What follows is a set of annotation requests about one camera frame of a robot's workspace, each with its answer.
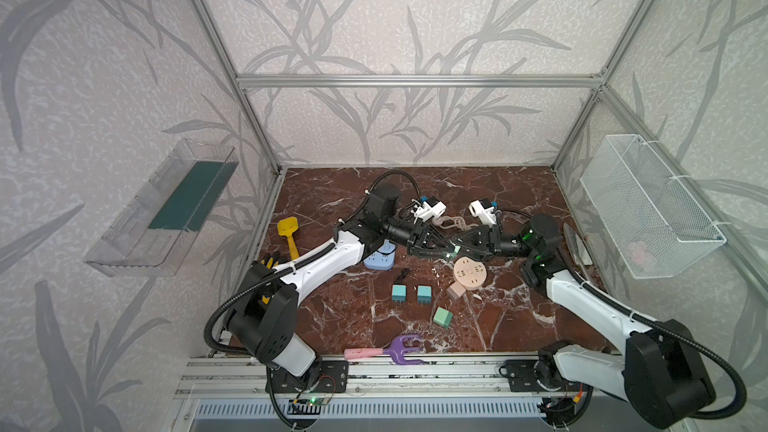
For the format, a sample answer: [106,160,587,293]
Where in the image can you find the light green plug cube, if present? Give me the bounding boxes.
[432,307,453,328]

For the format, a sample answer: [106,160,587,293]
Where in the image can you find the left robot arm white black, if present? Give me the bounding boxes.
[203,170,454,378]

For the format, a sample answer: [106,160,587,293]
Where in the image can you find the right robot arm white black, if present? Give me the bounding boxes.
[453,214,748,429]

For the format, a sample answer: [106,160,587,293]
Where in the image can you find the teal plug cube right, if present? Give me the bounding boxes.
[417,285,432,304]

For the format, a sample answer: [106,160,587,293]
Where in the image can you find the teal plug cube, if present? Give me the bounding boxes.
[417,285,432,304]
[391,284,407,303]

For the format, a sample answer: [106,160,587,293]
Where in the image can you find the pink plug cube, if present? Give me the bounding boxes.
[446,281,467,300]

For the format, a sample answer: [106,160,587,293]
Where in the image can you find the teal plug cube left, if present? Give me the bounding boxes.
[391,284,407,303]

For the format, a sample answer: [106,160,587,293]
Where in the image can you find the blue square power strip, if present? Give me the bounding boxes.
[363,240,397,271]

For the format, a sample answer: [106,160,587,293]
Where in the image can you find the purple pink toy rake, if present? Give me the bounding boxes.
[343,334,424,366]

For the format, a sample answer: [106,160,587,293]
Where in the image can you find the yellow toy shovel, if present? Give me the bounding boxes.
[277,216,300,260]

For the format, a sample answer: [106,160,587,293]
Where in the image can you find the yellow black work glove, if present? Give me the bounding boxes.
[257,251,283,306]

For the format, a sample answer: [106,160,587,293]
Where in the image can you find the pink item in basket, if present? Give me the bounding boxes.
[627,241,656,267]

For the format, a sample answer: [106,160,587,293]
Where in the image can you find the green sponge in bin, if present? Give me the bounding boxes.
[148,161,238,232]

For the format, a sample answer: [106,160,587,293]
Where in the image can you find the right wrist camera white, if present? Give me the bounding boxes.
[469,199,498,226]

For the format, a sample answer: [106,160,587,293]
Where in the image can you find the aluminium front rail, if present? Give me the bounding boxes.
[173,355,631,400]

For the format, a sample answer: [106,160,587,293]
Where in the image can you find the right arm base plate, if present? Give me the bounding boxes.
[498,359,563,392]

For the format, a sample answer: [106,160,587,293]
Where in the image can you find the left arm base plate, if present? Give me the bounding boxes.
[266,358,350,394]

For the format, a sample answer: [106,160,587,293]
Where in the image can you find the white wire mesh basket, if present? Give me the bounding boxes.
[580,134,727,280]

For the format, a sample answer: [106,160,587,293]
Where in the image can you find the clear plastic wall bin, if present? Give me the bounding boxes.
[84,139,239,278]

